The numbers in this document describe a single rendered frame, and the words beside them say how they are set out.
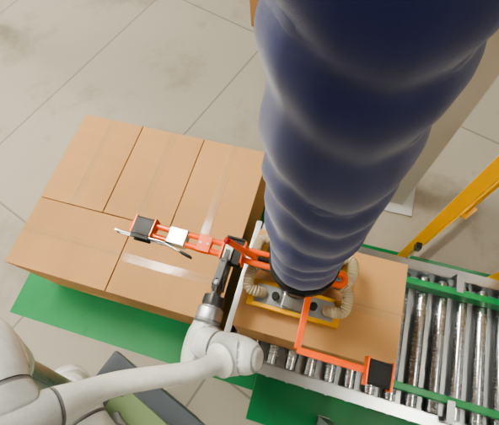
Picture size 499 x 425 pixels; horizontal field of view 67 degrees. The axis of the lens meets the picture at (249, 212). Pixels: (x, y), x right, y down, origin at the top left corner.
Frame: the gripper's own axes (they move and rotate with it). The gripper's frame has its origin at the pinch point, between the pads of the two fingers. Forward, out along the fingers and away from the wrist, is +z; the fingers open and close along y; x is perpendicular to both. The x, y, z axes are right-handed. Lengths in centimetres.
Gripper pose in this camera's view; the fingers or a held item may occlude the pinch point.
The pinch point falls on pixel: (229, 251)
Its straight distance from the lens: 135.9
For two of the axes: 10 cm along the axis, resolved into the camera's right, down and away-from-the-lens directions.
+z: 2.8, -8.9, 3.6
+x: 9.6, 2.3, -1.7
